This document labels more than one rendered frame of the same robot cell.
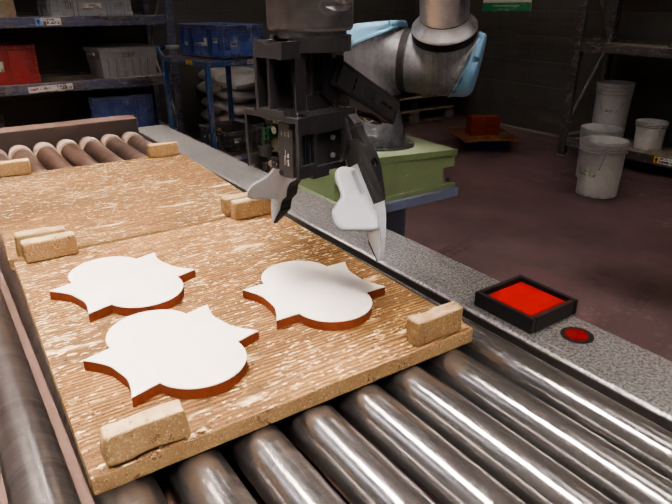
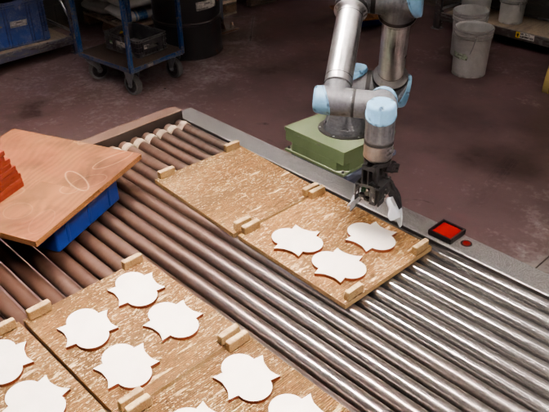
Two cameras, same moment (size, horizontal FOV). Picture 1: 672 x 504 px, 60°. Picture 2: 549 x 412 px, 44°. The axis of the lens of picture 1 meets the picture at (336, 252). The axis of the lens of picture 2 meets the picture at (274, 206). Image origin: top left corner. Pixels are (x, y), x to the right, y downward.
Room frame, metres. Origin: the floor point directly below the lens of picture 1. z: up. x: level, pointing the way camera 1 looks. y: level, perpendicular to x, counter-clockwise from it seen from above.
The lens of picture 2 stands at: (-0.93, 0.52, 2.04)
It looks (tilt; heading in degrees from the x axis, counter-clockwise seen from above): 33 degrees down; 351
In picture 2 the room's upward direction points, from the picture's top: 1 degrees counter-clockwise
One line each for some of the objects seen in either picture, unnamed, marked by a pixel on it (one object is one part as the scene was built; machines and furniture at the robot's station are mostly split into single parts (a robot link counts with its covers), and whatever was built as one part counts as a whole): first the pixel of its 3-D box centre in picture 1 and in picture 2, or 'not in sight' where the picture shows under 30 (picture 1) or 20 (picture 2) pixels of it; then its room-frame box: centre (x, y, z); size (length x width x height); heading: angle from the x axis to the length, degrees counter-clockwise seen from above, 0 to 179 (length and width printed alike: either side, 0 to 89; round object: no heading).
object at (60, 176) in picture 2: not in sight; (23, 180); (0.90, 0.99, 1.03); 0.50 x 0.50 x 0.02; 58
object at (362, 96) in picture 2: not in sight; (376, 105); (0.64, 0.00, 1.29); 0.11 x 0.11 x 0.08; 69
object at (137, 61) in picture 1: (122, 60); not in sight; (4.95, 1.73, 0.76); 0.50 x 0.36 x 0.24; 130
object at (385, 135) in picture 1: (369, 116); (345, 115); (1.19, -0.07, 1.01); 0.15 x 0.15 x 0.10
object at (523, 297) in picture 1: (524, 303); (446, 231); (0.56, -0.20, 0.92); 0.06 x 0.06 x 0.01; 35
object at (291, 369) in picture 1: (218, 297); (332, 242); (0.56, 0.13, 0.93); 0.41 x 0.35 x 0.02; 33
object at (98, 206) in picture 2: not in sight; (46, 200); (0.86, 0.93, 0.97); 0.31 x 0.31 x 0.10; 58
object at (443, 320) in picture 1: (435, 323); (420, 246); (0.47, -0.09, 0.95); 0.06 x 0.02 x 0.03; 123
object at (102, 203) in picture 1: (117, 196); (237, 186); (0.91, 0.36, 0.93); 0.41 x 0.35 x 0.02; 32
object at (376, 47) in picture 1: (377, 56); (350, 84); (1.19, -0.08, 1.12); 0.13 x 0.12 x 0.14; 69
